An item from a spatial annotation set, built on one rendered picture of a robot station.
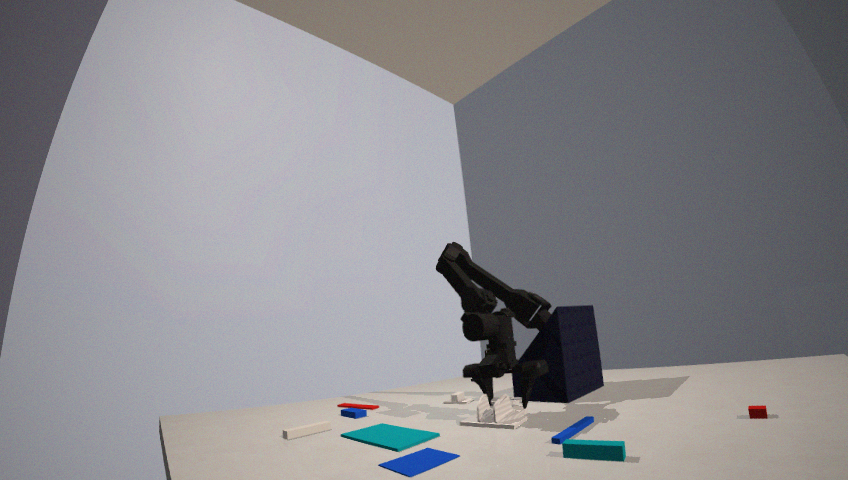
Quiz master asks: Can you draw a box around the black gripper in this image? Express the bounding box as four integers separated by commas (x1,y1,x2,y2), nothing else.
463,338,549,409

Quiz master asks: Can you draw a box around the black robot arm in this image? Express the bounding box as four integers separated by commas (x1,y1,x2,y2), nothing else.
436,242,552,380

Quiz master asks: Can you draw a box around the blue rectangular block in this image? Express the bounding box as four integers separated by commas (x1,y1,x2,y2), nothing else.
341,408,367,419

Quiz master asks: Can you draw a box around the teal rectangular block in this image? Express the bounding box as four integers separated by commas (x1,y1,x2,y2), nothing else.
562,439,626,462

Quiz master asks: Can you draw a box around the beige rectangular bar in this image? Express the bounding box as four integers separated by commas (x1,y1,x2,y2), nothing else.
282,421,331,440

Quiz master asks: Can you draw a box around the blue flat plate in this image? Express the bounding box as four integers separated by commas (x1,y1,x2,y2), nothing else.
379,448,460,477

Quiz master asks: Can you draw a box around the white plate with two round holes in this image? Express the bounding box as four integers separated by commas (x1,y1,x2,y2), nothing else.
490,397,522,405

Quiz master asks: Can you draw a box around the teal flat plate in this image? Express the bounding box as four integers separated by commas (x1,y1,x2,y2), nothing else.
340,423,440,452

